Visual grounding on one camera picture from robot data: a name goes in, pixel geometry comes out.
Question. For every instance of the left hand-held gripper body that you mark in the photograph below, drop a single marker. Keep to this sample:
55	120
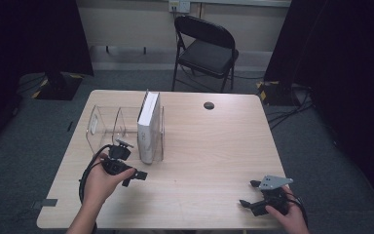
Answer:
120	152

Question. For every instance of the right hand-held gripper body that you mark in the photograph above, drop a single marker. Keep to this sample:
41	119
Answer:
274	182

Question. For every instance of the clear acrylic file organizer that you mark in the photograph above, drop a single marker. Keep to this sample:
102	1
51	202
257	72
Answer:
110	130

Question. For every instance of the white book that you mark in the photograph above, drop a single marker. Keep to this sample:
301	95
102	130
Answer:
149	130

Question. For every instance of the person's left hand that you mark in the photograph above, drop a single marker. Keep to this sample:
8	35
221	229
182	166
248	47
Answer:
99	185

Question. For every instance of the person's right hand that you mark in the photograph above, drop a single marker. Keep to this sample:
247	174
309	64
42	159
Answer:
292	224

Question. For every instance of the grey tape strip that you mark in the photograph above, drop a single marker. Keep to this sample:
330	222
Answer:
45	203

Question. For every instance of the black stand base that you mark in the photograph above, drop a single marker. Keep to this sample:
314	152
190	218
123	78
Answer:
58	86
274	94

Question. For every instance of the black folding chair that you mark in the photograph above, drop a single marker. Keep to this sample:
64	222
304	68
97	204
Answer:
206	55

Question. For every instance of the black curtain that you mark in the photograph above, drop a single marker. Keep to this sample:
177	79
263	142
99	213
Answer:
344	65
29	39

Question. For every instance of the white wall socket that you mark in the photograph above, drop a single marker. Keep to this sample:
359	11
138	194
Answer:
179	6

